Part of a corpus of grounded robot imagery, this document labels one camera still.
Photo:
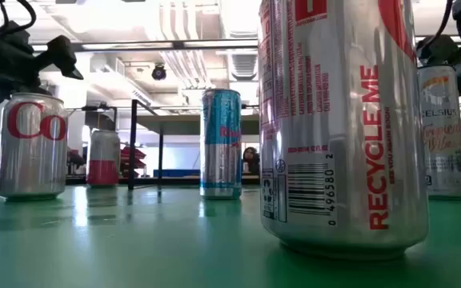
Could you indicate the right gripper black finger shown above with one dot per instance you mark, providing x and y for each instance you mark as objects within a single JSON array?
[{"x": 438, "y": 51}]

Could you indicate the silver Diet Coke can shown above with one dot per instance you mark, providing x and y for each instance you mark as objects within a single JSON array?
[
  {"x": 32, "y": 160},
  {"x": 334, "y": 120}
]

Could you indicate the white Celsius can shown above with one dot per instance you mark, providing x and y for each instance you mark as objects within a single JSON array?
[{"x": 442, "y": 160}]

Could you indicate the red white Spindrift can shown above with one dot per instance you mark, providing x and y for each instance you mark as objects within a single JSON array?
[{"x": 103, "y": 160}]

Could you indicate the blue silver Red Bull can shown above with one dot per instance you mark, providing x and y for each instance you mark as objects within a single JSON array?
[{"x": 220, "y": 160}]

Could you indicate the black ceiling spotlight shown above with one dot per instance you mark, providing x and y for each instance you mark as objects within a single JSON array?
[{"x": 159, "y": 73}]

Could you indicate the black overhead light bar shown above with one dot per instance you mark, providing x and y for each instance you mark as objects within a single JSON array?
[{"x": 178, "y": 45}]

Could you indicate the red parts bin rack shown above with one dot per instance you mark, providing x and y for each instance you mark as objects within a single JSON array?
[{"x": 141, "y": 154}]

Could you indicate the blue storage bin row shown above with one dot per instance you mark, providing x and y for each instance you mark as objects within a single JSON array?
[{"x": 178, "y": 173}]

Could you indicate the green table mat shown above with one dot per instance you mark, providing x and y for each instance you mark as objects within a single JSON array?
[{"x": 134, "y": 248}]

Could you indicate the person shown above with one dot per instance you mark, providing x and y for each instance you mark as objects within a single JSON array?
[{"x": 251, "y": 160}]

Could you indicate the wooden shelf with black frame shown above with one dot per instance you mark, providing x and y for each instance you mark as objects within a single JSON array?
[{"x": 174, "y": 125}]

